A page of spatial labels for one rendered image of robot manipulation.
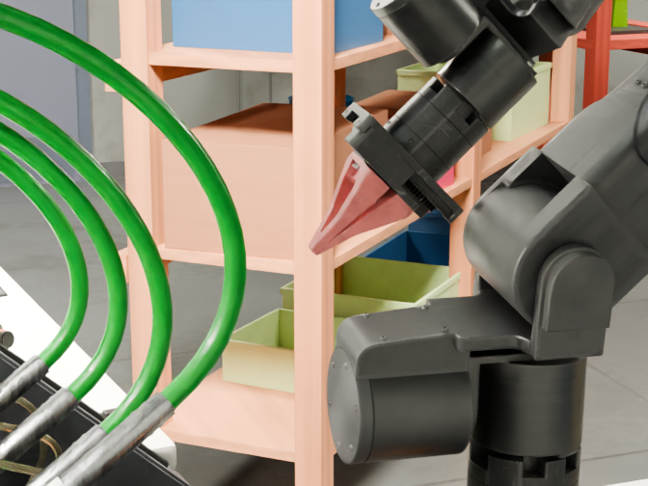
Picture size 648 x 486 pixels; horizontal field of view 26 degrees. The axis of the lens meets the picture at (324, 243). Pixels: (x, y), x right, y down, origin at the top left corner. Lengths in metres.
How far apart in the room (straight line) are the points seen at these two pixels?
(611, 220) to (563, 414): 0.10
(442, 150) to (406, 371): 0.36
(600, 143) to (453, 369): 0.13
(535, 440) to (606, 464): 3.08
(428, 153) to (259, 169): 2.02
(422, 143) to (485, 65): 0.07
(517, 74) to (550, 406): 0.38
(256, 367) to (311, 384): 0.47
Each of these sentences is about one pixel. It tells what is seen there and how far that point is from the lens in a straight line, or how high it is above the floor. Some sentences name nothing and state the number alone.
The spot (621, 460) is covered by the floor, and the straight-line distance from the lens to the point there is 3.81.
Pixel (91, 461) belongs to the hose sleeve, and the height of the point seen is 1.14.
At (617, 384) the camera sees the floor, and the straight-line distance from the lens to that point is 4.36.
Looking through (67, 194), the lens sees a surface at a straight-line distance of 0.99.
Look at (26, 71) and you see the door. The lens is 7.09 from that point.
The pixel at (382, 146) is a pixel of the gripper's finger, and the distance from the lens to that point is 0.99.
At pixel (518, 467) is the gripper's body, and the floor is 1.20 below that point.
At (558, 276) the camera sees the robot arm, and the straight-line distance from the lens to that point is 0.65.
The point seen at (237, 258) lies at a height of 1.25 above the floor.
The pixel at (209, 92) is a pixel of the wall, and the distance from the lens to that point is 7.34.
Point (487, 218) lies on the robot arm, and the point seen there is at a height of 1.32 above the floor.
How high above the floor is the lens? 1.48
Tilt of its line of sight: 15 degrees down
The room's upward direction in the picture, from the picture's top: straight up
